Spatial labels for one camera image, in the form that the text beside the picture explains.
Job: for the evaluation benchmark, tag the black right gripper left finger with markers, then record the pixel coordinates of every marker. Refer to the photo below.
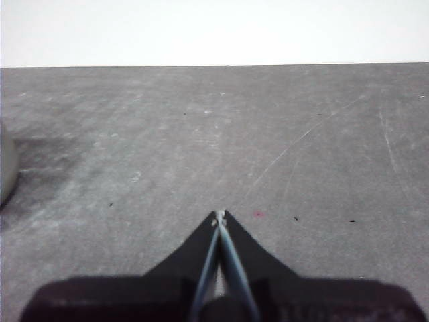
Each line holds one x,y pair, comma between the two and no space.
134,298

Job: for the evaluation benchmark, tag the pale green electric pot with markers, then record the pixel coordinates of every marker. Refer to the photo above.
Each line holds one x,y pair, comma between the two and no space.
6,167

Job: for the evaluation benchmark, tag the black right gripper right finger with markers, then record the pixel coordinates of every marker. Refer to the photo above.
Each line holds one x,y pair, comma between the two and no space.
318,302

